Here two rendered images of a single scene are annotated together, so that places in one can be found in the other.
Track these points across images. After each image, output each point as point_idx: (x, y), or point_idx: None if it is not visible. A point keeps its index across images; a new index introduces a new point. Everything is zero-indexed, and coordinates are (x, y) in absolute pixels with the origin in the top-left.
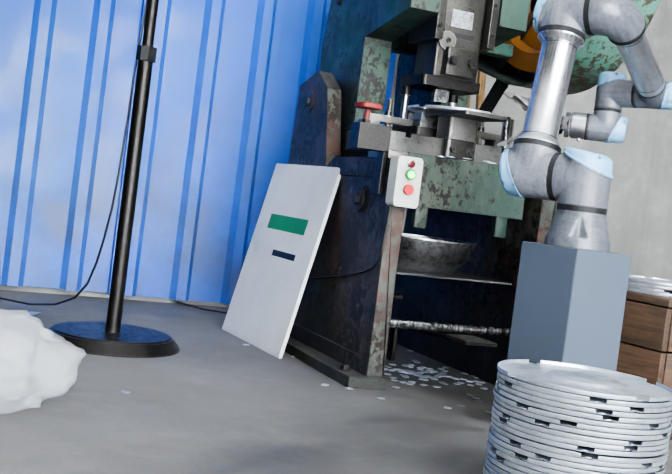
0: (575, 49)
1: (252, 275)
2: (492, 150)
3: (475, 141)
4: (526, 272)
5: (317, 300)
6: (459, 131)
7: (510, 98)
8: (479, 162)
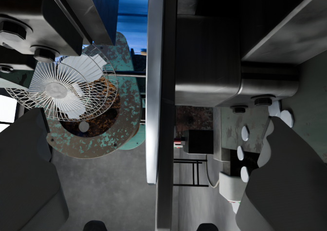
0: None
1: None
2: (314, 13)
3: (235, 91)
4: None
5: None
6: (200, 102)
7: (41, 119)
8: (326, 47)
